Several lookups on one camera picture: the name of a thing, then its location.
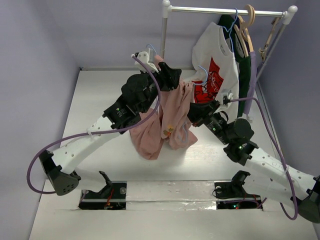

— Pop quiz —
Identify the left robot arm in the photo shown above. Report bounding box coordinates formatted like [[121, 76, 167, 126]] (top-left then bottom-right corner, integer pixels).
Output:
[[39, 62, 182, 196]]

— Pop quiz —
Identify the dark green t shirt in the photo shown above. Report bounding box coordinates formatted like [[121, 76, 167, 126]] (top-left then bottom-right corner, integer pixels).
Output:
[[216, 14, 252, 118]]

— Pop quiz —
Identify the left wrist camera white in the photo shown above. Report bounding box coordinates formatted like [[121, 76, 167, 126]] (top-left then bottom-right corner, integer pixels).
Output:
[[131, 48, 163, 73]]

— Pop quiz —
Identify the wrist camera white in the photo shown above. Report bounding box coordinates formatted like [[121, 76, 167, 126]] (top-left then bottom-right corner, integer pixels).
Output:
[[221, 90, 234, 106], [131, 48, 163, 73]]

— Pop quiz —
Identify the lilac t shirt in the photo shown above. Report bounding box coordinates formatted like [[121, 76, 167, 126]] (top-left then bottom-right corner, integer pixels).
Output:
[[243, 21, 258, 123]]

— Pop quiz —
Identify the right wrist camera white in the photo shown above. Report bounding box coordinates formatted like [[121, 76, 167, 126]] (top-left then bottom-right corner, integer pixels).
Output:
[[221, 90, 234, 106]]

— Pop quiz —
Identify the pink t shirt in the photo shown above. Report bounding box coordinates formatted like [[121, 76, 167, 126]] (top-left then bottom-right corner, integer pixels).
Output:
[[129, 54, 198, 161]]

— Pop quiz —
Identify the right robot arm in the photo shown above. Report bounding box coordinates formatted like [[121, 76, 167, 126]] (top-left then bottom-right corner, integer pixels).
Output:
[[187, 100, 320, 224]]

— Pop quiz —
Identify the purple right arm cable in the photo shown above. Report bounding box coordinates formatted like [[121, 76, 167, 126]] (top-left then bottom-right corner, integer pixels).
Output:
[[229, 97, 300, 221]]

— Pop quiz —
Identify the light blue wire hanger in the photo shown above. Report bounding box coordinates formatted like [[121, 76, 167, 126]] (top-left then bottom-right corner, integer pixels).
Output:
[[145, 44, 210, 144]]

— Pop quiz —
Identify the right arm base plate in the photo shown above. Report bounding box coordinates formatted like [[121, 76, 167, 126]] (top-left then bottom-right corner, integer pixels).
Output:
[[212, 170, 263, 210]]

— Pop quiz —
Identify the white Coca-Cola t shirt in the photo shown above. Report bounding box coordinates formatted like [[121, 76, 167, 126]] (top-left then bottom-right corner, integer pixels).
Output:
[[184, 21, 240, 120]]

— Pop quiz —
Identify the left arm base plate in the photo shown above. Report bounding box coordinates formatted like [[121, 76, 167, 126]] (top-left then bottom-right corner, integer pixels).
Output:
[[78, 171, 127, 210]]

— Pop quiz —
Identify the white clothes rack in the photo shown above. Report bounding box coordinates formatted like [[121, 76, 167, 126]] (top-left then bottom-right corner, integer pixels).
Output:
[[159, 0, 298, 75]]

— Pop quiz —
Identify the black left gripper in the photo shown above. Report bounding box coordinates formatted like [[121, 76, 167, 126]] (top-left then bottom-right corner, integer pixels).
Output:
[[139, 62, 181, 114]]

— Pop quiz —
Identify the wooden clip hanger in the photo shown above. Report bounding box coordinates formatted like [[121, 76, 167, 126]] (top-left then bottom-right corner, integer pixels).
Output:
[[258, 17, 281, 63]]

